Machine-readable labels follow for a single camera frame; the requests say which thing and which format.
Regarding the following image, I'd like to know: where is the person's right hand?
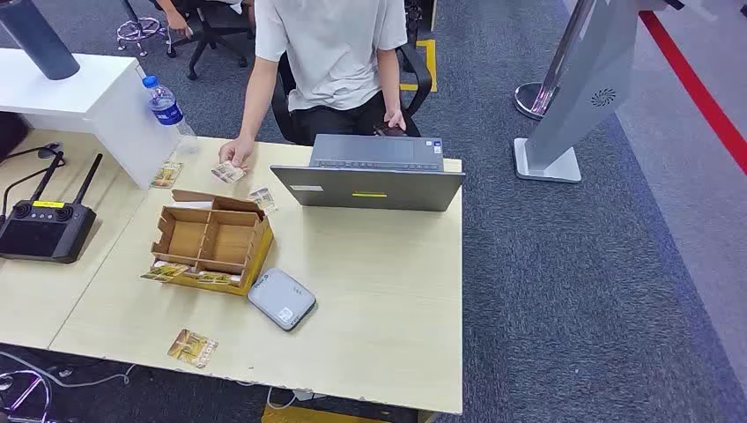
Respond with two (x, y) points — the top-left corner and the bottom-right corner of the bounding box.
(218, 135), (256, 172)

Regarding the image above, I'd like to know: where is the cardboard card organizer box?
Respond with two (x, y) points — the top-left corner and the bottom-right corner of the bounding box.
(141, 189), (275, 297)

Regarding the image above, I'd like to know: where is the person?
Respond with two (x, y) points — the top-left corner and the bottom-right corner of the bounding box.
(156, 0), (194, 39)
(218, 0), (410, 172)

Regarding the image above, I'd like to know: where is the grey card reader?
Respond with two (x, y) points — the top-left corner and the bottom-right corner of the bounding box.
(247, 267), (317, 333)

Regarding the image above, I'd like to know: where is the black office chair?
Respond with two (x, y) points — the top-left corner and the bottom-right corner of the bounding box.
(148, 0), (258, 82)
(270, 41), (434, 145)

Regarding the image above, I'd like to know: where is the grey laptop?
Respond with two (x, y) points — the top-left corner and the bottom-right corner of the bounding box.
(270, 134), (466, 213)

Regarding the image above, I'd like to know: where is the clear water bottle blue label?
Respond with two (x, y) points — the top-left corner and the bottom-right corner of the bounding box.
(141, 74), (196, 154)

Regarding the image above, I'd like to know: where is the chrome stool base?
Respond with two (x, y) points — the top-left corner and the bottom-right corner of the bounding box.
(115, 0), (170, 58)

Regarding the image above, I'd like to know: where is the white cabinet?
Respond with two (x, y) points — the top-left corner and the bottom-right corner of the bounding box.
(0, 48), (182, 191)

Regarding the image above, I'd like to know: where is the silver kiosk stand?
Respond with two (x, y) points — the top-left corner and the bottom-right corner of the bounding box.
(513, 0), (669, 185)

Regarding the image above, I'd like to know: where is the black remote controller with antennas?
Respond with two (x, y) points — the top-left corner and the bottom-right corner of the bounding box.
(0, 150), (105, 265)

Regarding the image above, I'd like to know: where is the dark grey cylinder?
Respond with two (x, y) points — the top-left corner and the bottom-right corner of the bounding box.
(0, 0), (81, 81)

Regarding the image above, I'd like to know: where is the yellow box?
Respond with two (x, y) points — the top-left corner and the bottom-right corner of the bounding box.
(261, 404), (439, 423)

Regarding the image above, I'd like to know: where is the chrome stanchion post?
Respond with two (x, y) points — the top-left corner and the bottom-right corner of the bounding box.
(514, 0), (596, 122)

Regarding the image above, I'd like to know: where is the white cable under desk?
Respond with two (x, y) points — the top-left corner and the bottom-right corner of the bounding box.
(265, 388), (316, 411)

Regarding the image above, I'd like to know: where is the white floor cable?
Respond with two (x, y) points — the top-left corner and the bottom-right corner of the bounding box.
(0, 350), (138, 391)

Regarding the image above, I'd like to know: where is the chrome wire frame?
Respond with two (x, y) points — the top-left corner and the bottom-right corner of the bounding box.
(0, 373), (54, 423)

